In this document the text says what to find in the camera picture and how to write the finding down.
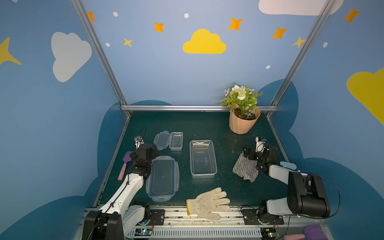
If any small lunch box lid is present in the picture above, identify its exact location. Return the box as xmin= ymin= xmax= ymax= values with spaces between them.
xmin=154 ymin=131 xmax=171 ymax=151

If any large lunch box lid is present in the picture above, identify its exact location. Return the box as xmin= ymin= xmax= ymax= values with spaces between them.
xmin=146 ymin=156 xmax=180 ymax=203

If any small clear lunch box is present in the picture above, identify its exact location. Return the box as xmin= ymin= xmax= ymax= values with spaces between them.
xmin=169 ymin=132 xmax=184 ymax=152

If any large clear lunch box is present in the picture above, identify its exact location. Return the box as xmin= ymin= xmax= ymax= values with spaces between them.
xmin=190 ymin=140 xmax=218 ymax=179

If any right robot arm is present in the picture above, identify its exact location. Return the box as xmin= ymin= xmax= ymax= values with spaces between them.
xmin=239 ymin=145 xmax=331 ymax=225

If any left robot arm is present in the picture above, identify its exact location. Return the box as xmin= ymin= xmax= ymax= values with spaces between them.
xmin=82 ymin=144 xmax=159 ymax=240

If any purple silicone spatula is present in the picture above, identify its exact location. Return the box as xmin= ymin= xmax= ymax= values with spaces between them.
xmin=118 ymin=151 xmax=133 ymax=181

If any teal silicone spatula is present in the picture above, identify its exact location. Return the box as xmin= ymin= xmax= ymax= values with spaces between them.
xmin=280 ymin=161 xmax=297 ymax=171

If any potted artificial flower plant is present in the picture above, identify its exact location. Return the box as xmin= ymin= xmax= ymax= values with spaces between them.
xmin=219 ymin=84 xmax=263 ymax=135

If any white knit work glove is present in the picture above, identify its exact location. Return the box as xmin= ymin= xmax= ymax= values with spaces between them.
xmin=186 ymin=188 xmax=230 ymax=221

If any left circuit board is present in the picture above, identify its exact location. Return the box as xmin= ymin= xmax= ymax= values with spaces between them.
xmin=134 ymin=229 xmax=153 ymax=237

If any circuit board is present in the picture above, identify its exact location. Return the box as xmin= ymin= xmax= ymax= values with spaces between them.
xmin=134 ymin=229 xmax=153 ymax=237
xmin=260 ymin=228 xmax=279 ymax=240

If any right circuit board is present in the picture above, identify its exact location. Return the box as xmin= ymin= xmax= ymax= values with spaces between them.
xmin=260 ymin=228 xmax=279 ymax=240

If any purple pink toy shovel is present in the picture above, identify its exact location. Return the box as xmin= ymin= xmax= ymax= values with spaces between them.
xmin=284 ymin=225 xmax=328 ymax=240

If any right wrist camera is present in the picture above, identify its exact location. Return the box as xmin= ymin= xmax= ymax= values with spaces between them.
xmin=255 ymin=137 xmax=267 ymax=153

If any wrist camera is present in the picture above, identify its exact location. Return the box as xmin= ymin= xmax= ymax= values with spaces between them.
xmin=255 ymin=137 xmax=267 ymax=153
xmin=134 ymin=136 xmax=144 ymax=149

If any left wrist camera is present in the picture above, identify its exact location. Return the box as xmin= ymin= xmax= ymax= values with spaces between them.
xmin=134 ymin=136 xmax=144 ymax=149

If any aluminium frame rear bar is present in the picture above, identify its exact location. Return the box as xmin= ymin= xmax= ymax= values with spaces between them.
xmin=120 ymin=104 xmax=279 ymax=113

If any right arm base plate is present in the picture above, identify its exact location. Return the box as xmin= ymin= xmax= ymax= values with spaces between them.
xmin=240 ymin=206 xmax=284 ymax=225

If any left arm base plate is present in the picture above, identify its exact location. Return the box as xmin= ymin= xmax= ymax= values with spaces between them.
xmin=142 ymin=209 xmax=165 ymax=226

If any aluminium front rail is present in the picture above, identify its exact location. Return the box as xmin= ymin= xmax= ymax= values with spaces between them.
xmin=73 ymin=205 xmax=334 ymax=240

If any aluminium frame left post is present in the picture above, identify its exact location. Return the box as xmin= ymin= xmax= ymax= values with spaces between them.
xmin=71 ymin=0 xmax=131 ymax=118

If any aluminium frame post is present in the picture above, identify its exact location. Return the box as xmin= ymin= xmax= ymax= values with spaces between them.
xmin=266 ymin=0 xmax=337 ymax=119
xmin=71 ymin=0 xmax=131 ymax=118

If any aluminium frame right post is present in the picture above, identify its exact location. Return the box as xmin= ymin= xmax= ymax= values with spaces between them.
xmin=266 ymin=0 xmax=337 ymax=119

